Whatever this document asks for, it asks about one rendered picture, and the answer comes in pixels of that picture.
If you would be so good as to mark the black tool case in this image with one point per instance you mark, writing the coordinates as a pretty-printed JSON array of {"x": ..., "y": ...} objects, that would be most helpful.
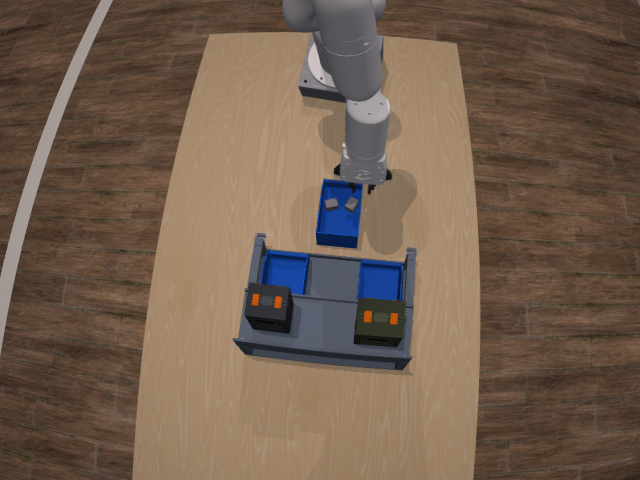
[{"x": 269, "y": 307}]

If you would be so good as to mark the blue bin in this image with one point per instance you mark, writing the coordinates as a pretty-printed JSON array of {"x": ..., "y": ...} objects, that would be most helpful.
[
  {"x": 286, "y": 271},
  {"x": 338, "y": 227},
  {"x": 380, "y": 282}
]

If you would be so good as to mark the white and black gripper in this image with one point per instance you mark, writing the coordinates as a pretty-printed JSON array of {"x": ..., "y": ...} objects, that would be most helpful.
[{"x": 350, "y": 171}]

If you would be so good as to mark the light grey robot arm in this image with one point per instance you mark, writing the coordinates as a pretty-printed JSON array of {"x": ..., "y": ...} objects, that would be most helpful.
[{"x": 347, "y": 37}]

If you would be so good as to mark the grey shelf rack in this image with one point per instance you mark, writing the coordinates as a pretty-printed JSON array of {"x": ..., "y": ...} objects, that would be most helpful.
[{"x": 321, "y": 325}]

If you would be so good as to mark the dark green tool case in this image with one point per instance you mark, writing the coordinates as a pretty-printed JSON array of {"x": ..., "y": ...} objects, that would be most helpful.
[{"x": 379, "y": 322}]

